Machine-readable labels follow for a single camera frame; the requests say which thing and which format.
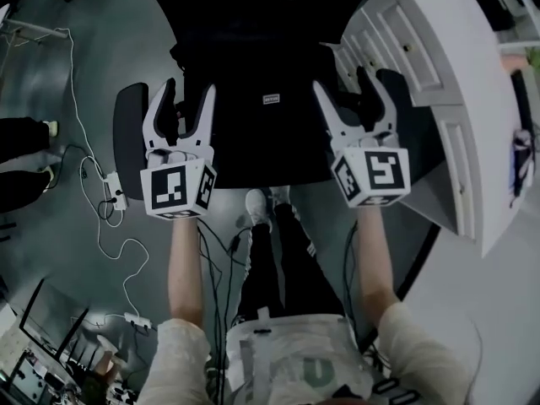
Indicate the white black headset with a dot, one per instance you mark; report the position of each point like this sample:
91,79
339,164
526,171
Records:
521,150

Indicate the black mesh office chair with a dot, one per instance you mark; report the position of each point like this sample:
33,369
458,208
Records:
128,142

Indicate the person's left forearm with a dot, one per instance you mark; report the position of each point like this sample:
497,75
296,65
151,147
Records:
185,268

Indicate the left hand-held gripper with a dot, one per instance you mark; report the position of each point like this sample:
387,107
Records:
169,188

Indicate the person's right white shoe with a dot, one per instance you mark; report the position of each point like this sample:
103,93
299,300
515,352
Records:
280,193

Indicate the person's cream t-shirt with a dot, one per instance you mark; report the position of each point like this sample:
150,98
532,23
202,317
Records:
185,352

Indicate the white curved drawer desk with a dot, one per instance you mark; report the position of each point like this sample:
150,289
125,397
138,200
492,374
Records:
464,78

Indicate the small white power strip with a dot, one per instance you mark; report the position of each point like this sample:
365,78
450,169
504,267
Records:
138,320

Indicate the person's white shoe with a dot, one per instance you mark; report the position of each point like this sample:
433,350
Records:
280,193
256,205

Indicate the black desk mat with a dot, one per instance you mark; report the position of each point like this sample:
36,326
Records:
523,99

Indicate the white curved table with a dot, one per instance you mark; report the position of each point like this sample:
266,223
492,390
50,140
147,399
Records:
34,32

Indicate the small green potted plant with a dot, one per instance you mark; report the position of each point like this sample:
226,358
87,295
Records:
535,57

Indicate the person's black trousers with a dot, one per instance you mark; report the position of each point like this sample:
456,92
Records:
270,268

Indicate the person's left white shoe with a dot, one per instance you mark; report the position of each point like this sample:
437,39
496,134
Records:
256,205

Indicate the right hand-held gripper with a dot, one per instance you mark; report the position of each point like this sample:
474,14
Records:
384,171

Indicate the person's right forearm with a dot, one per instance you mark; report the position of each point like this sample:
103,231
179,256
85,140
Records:
377,260

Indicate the pink pot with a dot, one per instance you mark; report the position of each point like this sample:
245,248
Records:
512,62

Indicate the cluttered work table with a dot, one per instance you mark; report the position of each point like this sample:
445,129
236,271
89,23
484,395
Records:
25,378

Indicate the black backpack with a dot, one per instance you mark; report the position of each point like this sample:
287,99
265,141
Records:
270,142

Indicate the black box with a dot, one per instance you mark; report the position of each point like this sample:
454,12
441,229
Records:
491,2

